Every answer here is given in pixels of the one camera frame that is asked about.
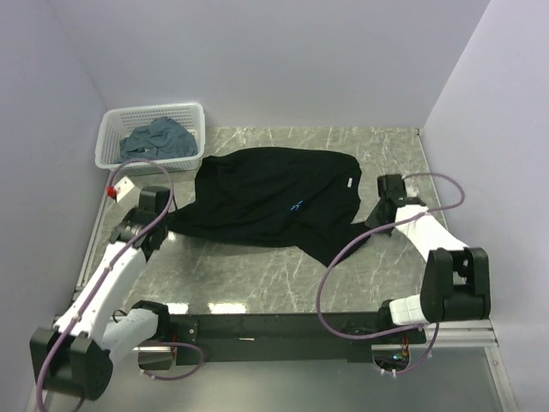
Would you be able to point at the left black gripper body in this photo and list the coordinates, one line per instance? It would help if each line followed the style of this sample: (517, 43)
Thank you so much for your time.
(131, 215)

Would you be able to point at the black t shirt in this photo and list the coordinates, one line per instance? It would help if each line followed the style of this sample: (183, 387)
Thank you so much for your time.
(276, 197)

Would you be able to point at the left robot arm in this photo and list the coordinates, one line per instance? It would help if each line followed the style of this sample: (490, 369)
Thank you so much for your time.
(77, 355)

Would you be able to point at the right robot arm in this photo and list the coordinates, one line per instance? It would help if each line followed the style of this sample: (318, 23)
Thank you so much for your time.
(456, 283)

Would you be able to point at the grey blue t shirt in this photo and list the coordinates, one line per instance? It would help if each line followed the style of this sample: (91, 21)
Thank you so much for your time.
(162, 139)

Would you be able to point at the white plastic laundry basket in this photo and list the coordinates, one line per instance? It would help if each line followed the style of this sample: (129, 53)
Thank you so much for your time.
(119, 123)

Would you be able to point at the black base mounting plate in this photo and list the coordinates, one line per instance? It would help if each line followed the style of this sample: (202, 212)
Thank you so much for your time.
(273, 337)

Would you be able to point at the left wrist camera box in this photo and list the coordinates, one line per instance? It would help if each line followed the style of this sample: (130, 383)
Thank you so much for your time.
(124, 191)

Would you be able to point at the aluminium rail frame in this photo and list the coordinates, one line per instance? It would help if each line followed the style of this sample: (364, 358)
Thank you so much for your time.
(354, 325)

